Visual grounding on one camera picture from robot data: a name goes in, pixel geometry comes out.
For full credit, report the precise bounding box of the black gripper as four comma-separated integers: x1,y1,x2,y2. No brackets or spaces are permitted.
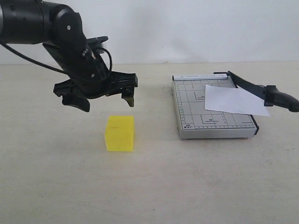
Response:
43,36,137,112

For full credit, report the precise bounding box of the yellow foam cube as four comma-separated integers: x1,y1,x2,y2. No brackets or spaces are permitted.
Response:
105,115,135,152

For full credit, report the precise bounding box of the white paper sheet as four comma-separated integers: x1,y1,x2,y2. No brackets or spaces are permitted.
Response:
205,85,270,117

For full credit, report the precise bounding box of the black cutter blade arm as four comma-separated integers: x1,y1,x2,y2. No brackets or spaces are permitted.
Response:
227,71,299,112

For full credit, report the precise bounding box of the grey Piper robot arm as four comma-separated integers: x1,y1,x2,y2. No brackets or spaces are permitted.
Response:
0,0,138,112

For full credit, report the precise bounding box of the grey paper cutter base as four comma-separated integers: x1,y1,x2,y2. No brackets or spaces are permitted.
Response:
172,72,259,140

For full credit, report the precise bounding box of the black cable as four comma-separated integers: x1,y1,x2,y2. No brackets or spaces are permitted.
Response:
0,42,113,77

